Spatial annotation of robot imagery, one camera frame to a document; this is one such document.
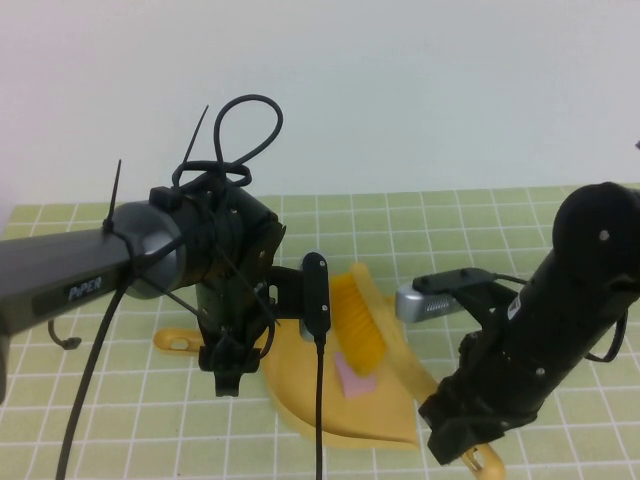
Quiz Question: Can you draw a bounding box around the black zip tie on cable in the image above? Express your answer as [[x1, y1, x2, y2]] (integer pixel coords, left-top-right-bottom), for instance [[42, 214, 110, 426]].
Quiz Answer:
[[172, 105, 210, 186]]

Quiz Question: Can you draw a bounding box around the yellow hand brush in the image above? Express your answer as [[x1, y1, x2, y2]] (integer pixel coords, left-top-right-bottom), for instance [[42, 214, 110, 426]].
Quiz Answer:
[[329, 262, 506, 480]]

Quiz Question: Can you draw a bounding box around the black hanging zip tie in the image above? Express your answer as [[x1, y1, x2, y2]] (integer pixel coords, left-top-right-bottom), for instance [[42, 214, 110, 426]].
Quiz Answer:
[[47, 319, 82, 351]]

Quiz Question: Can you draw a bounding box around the yellow plastic dustpan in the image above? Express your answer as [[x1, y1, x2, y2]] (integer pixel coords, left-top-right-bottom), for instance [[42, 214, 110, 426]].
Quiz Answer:
[[152, 292, 442, 454]]

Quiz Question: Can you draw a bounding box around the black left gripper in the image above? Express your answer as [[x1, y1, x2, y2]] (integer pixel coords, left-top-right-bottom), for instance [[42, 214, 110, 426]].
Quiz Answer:
[[197, 272, 279, 399]]

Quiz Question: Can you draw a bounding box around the black camera cable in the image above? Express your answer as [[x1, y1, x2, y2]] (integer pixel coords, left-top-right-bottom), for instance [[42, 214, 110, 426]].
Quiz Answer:
[[54, 93, 329, 480], [492, 272, 629, 362]]

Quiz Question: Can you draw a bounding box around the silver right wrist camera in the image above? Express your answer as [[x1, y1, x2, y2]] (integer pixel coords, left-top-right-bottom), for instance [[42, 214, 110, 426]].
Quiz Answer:
[[394, 284, 464, 325]]

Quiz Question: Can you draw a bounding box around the black left camera cable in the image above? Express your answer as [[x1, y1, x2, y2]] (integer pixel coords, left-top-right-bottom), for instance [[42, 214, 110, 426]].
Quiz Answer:
[[54, 93, 329, 480]]

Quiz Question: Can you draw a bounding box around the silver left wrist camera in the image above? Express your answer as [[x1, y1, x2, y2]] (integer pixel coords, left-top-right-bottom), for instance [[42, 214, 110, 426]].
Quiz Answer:
[[298, 319, 332, 344]]

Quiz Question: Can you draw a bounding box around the black right camera cable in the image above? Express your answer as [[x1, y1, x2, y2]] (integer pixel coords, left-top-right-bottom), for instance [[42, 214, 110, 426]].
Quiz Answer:
[[492, 272, 629, 362]]

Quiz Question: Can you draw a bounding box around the black zip tie on arm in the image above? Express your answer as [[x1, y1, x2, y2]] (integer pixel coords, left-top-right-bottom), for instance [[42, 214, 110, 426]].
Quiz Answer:
[[102, 159, 186, 286]]

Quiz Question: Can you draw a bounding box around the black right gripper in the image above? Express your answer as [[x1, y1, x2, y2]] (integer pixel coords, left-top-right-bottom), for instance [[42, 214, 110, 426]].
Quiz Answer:
[[418, 319, 591, 466]]

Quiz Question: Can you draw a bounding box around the green checked table mat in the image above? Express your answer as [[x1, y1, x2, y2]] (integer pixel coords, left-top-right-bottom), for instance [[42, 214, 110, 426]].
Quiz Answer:
[[0, 185, 640, 480]]

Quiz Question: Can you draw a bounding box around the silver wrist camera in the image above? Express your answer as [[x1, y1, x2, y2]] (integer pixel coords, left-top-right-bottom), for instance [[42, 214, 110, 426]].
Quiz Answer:
[[298, 319, 332, 344], [394, 284, 464, 325]]

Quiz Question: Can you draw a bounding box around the pink foam cube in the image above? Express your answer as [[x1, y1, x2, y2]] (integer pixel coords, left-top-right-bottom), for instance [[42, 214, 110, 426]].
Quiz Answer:
[[333, 352, 377, 400]]

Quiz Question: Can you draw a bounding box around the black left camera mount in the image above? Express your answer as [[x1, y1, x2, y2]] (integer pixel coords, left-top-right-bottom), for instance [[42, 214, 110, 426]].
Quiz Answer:
[[267, 252, 331, 344]]

